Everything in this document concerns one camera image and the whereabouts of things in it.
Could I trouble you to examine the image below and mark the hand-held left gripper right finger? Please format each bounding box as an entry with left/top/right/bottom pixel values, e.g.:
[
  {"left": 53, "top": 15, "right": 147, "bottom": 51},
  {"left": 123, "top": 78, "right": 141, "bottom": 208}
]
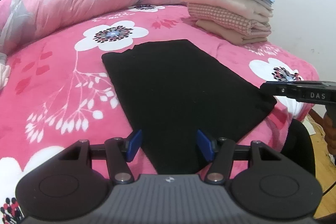
[{"left": 196, "top": 130, "right": 283, "bottom": 185}]

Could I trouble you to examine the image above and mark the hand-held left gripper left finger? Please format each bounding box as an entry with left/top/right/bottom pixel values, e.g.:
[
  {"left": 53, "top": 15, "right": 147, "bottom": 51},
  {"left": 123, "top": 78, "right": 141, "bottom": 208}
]
[{"left": 57, "top": 130, "right": 143, "bottom": 185}]

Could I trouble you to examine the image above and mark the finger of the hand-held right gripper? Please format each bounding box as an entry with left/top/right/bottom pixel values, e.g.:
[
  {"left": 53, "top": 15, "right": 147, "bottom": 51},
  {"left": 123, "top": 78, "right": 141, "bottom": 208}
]
[{"left": 261, "top": 81, "right": 300, "bottom": 99}]

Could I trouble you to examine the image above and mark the black printed t-shirt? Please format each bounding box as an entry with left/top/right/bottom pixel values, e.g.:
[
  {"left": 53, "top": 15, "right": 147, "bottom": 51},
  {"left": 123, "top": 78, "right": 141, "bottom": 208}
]
[{"left": 101, "top": 39, "right": 277, "bottom": 174}]

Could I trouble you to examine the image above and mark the person's right hand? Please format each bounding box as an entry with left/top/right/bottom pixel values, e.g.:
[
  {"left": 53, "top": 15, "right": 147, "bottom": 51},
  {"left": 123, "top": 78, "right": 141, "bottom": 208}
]
[{"left": 323, "top": 115, "right": 336, "bottom": 155}]

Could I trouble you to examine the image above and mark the tan folded cloth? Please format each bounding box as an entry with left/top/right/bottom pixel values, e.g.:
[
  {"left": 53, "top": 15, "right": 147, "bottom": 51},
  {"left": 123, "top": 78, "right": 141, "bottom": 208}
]
[{"left": 196, "top": 20, "right": 271, "bottom": 45}]

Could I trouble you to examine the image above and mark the pink checked folded cloth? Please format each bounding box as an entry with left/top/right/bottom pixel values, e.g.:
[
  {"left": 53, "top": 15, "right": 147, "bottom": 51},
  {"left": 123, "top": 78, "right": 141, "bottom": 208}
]
[{"left": 188, "top": 3, "right": 271, "bottom": 35}]

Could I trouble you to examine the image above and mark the pink floral blanket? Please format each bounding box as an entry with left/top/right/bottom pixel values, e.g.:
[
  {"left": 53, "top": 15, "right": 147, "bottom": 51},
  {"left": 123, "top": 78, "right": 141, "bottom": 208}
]
[{"left": 0, "top": 4, "right": 319, "bottom": 222}]

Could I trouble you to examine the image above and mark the cream folded cloth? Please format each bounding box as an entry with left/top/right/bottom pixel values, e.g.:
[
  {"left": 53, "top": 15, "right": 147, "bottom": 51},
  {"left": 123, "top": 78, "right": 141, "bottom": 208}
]
[{"left": 180, "top": 0, "right": 275, "bottom": 22}]

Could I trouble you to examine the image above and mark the white garment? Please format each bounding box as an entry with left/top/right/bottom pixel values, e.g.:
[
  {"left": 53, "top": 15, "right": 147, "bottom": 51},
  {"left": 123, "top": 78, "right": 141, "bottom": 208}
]
[{"left": 0, "top": 64, "right": 11, "bottom": 89}]

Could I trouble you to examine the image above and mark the pink grey floral quilt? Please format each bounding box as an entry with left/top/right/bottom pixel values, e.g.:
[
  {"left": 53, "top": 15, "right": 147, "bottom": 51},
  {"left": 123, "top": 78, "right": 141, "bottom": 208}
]
[{"left": 0, "top": 0, "right": 189, "bottom": 56}]

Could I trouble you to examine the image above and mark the black cable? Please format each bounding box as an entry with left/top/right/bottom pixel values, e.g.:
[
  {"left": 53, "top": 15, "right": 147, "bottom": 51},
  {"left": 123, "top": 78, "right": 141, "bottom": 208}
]
[{"left": 322, "top": 177, "right": 336, "bottom": 195}]

